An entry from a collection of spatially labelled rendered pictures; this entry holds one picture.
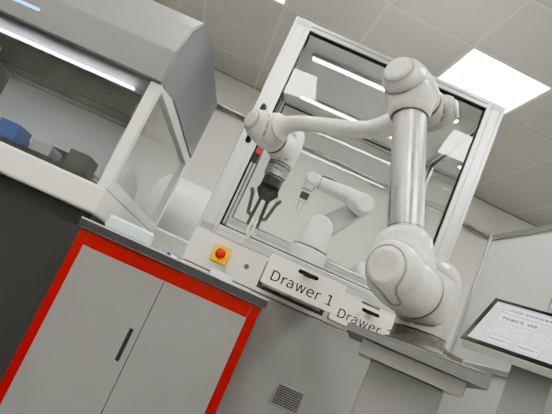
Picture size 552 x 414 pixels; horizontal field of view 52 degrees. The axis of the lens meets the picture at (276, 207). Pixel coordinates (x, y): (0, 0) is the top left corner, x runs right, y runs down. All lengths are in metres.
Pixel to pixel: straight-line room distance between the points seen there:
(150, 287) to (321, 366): 0.89
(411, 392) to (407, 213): 0.47
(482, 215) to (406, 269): 4.92
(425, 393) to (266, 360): 0.90
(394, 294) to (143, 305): 0.75
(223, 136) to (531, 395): 4.03
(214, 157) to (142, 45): 3.36
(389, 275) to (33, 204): 1.41
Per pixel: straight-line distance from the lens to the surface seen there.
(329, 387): 2.38
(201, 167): 5.59
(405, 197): 1.58
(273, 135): 2.01
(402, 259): 1.44
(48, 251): 2.28
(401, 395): 1.60
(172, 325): 1.76
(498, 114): 2.75
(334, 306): 2.03
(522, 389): 2.46
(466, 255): 6.20
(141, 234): 1.81
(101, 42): 2.39
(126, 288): 1.78
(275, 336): 2.34
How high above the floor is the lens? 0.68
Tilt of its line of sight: 12 degrees up
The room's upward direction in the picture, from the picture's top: 24 degrees clockwise
